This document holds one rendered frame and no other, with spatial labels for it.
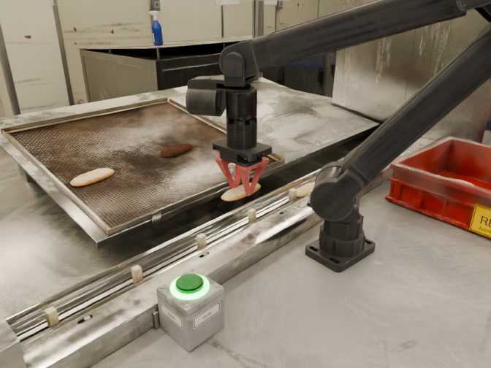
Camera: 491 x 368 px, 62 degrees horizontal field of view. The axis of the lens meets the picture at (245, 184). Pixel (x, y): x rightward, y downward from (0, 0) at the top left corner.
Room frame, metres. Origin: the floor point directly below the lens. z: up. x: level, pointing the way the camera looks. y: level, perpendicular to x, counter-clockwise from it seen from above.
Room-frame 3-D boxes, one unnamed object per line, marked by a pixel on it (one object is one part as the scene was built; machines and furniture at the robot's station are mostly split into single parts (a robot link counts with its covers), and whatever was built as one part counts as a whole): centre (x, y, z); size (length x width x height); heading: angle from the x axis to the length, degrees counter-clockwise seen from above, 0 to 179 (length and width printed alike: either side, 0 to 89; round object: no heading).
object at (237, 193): (0.73, 0.01, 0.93); 0.10 x 0.04 x 0.01; 136
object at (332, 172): (0.68, -0.16, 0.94); 0.09 x 0.05 x 0.10; 73
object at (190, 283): (0.47, 0.08, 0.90); 0.04 x 0.04 x 0.02
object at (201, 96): (0.74, 0.05, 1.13); 0.11 x 0.09 x 0.12; 73
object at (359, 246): (0.67, -0.19, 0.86); 0.12 x 0.09 x 0.08; 130
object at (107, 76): (3.59, 0.25, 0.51); 1.93 x 1.05 x 1.02; 136
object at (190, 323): (0.47, 0.08, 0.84); 0.08 x 0.08 x 0.11; 46
